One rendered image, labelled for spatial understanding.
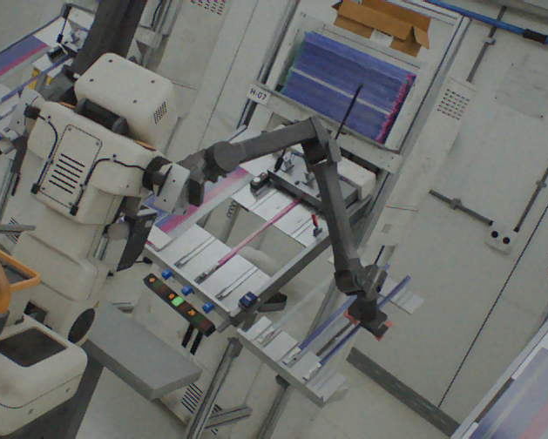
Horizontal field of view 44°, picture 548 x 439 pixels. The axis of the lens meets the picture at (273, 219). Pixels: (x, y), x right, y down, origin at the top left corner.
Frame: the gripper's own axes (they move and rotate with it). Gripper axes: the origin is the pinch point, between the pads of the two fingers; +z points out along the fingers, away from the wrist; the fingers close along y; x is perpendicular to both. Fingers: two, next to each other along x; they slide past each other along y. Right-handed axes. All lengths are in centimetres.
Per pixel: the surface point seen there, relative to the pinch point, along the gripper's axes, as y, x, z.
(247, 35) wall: 250, -179, 87
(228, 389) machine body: 47, 27, 55
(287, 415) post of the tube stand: 11.2, 28.1, 28.2
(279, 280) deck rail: 37.5, 0.8, 5.6
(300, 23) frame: 94, -77, -32
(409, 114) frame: 35, -68, -21
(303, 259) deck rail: 37.2, -11.3, 5.6
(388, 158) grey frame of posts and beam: 36, -57, -8
